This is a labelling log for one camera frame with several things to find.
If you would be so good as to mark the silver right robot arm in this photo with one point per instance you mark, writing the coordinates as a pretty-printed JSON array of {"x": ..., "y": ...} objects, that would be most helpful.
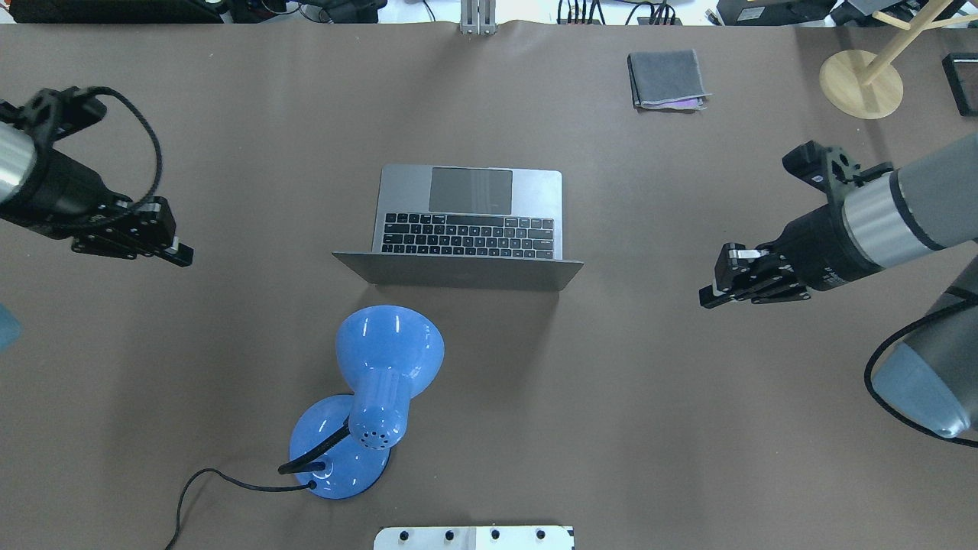
[{"x": 876, "y": 218}]

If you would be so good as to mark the grey laptop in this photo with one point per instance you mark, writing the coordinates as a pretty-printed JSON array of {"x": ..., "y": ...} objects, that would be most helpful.
[{"x": 493, "y": 228}]

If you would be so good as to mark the aluminium frame post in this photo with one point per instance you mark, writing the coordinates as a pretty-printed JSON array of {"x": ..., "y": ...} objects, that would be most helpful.
[{"x": 478, "y": 17}]

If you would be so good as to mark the wooden mug tree stand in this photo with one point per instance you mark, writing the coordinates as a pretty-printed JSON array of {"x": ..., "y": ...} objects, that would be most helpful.
[{"x": 865, "y": 84}]

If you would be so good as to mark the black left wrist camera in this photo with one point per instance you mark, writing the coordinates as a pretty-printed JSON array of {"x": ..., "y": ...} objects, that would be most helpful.
[{"x": 52, "y": 115}]

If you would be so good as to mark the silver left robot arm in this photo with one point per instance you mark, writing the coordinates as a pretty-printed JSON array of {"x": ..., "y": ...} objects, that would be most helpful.
[{"x": 20, "y": 157}]

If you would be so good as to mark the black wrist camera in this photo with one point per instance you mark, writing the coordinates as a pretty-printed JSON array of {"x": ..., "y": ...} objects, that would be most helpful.
[
  {"x": 831, "y": 171},
  {"x": 52, "y": 115}
]

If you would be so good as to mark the black tray on table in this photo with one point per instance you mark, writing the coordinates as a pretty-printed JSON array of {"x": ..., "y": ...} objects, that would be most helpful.
[{"x": 960, "y": 70}]

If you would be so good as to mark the folded grey cloth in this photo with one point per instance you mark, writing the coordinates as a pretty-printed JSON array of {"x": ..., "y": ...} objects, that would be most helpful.
[{"x": 666, "y": 80}]

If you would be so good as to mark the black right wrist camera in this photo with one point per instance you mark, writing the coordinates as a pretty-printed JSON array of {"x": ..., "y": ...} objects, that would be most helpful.
[{"x": 831, "y": 171}]

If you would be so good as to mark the blue desk lamp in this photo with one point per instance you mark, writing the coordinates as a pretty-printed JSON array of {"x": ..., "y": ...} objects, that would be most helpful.
[{"x": 341, "y": 445}]

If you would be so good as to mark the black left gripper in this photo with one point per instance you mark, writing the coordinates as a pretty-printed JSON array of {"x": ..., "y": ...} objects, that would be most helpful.
[{"x": 67, "y": 189}]

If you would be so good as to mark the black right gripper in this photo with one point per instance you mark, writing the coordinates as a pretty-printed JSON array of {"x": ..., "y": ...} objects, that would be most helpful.
[{"x": 816, "y": 246}]

